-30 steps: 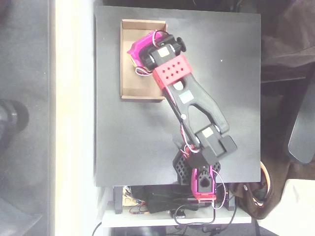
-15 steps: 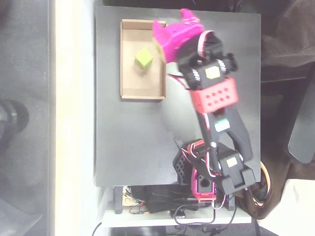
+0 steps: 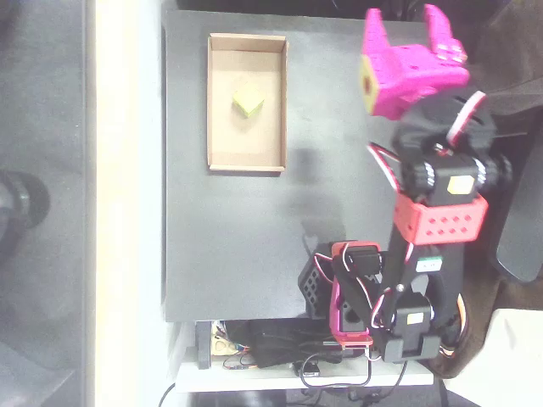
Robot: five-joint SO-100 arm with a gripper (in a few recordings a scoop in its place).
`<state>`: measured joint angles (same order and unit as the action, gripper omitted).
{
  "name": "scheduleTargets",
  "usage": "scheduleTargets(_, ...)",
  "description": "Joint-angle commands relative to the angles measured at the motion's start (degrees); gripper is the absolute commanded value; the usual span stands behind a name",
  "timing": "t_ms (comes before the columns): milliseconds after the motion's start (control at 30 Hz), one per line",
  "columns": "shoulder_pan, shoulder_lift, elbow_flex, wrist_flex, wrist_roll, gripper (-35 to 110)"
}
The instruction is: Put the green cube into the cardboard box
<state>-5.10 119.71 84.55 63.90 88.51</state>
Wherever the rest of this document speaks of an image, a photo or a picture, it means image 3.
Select green cube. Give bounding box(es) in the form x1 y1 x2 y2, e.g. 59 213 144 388
232 82 266 119

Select shallow cardboard box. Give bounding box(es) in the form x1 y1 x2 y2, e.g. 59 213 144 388
206 32 290 175

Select light wooden piece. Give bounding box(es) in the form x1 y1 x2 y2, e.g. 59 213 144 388
211 333 237 355

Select black cable bundle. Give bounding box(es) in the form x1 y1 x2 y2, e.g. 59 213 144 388
248 320 345 370

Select brown cloth with snap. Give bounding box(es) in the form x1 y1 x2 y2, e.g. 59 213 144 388
432 270 543 379

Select small circuit board with wires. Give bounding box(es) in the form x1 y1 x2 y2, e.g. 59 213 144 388
222 356 258 372

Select black office chair part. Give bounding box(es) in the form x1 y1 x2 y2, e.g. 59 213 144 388
487 122 543 284

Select white fabric sheet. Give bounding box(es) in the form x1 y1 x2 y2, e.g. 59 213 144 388
443 308 543 407

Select white shelf board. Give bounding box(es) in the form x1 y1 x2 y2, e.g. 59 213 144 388
176 360 434 393

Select black power cable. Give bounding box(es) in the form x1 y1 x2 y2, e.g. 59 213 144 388
158 381 177 407

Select black lattice base mount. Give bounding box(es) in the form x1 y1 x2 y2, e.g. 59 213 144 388
297 254 337 320

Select black plug adapter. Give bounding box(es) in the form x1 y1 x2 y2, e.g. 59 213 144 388
294 360 322 378

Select orange cable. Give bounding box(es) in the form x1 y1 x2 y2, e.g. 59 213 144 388
440 292 470 357

